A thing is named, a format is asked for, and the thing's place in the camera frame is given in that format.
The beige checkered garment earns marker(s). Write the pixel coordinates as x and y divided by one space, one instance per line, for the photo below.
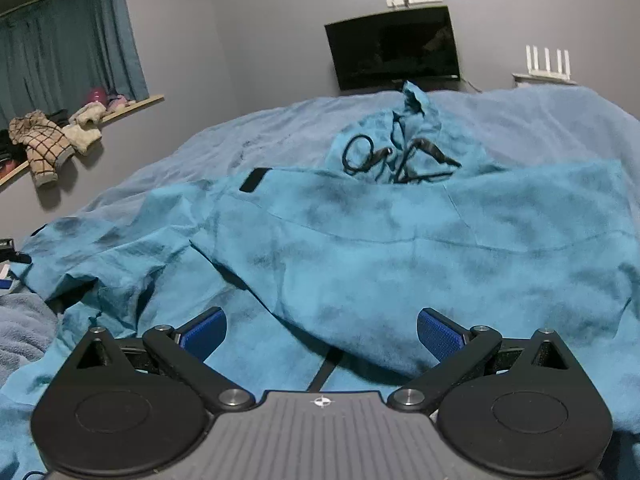
45 144

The white wifi router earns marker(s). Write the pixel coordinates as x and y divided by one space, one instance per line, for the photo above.
543 63

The black flat monitor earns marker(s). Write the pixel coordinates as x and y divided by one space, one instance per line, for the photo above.
380 49

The pink slippers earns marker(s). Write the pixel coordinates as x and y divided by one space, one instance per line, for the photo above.
112 102

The teal window curtain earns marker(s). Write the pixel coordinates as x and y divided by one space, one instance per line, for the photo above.
55 52

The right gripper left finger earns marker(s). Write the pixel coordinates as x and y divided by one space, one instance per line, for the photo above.
181 353

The cream fuzzy garment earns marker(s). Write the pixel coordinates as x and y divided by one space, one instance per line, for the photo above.
83 129

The teal tie-dye hooded jacket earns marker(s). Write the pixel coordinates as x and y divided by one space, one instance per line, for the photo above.
407 211

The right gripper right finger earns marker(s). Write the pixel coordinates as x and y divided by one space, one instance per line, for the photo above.
462 354

